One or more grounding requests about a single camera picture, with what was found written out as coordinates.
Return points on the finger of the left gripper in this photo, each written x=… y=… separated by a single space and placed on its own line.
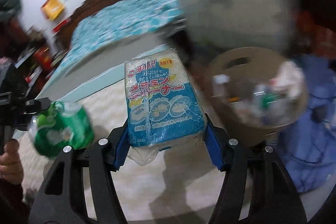
x=25 y=106

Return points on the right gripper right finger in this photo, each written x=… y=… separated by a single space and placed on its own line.
x=256 y=188

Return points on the cluttered wall shelf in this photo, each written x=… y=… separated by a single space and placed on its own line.
x=29 y=52

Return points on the beige round trash bin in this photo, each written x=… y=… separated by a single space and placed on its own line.
x=255 y=92

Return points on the storage box blue handle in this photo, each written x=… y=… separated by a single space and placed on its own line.
x=240 y=23

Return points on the dark wooden headboard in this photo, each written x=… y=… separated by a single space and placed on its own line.
x=65 y=29

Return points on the beige zigzag bedsheet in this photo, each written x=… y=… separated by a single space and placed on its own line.
x=180 y=185

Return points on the blue clothes pile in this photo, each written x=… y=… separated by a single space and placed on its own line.
x=307 y=147

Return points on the teal patterned blanket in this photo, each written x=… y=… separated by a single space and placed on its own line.
x=120 y=20

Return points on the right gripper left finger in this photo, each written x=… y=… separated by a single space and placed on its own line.
x=61 y=197

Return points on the person's left hand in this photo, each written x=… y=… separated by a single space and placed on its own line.
x=10 y=166

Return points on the green soda can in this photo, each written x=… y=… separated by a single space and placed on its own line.
x=62 y=124

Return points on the yellow wall poster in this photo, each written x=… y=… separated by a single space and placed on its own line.
x=51 y=9

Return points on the orange red package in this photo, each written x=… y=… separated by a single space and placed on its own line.
x=321 y=40

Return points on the grey teal quilted cover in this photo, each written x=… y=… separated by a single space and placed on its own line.
x=101 y=68

